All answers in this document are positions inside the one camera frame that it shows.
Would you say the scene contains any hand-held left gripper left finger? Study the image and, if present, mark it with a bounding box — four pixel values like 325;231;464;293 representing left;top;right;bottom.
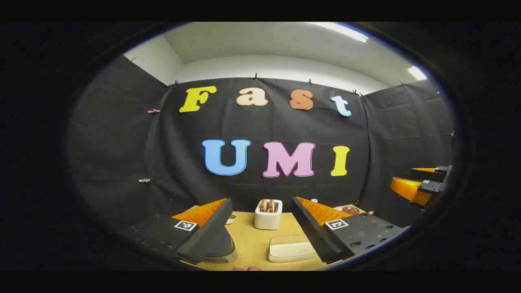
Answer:
118;198;233;265

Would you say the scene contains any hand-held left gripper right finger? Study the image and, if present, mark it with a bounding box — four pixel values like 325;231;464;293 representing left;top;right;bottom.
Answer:
291;196;411;265

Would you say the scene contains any silver and black rice cooker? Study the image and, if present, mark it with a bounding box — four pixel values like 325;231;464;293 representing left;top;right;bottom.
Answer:
202;225;239;263

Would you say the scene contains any white round plate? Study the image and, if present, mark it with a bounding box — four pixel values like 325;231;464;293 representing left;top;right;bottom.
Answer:
333;205;363;216

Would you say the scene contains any white toaster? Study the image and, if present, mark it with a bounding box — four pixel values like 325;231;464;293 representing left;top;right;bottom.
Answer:
254;199;283;230

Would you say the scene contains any black backdrop cloth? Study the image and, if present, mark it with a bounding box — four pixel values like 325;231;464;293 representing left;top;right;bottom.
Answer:
67;55;455;229

